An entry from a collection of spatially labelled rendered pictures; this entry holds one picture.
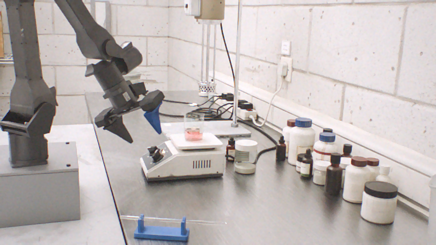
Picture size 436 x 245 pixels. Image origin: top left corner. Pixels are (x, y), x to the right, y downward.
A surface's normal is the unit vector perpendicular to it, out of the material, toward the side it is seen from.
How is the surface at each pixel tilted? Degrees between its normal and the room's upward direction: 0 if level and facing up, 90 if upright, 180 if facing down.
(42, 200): 90
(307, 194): 0
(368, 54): 90
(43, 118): 90
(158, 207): 0
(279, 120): 90
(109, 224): 0
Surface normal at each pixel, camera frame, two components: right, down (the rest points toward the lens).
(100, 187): 0.04, -0.97
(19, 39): -0.49, 0.25
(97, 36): 0.61, -0.20
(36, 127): 0.87, 0.14
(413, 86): -0.94, 0.04
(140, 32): 0.32, 0.23
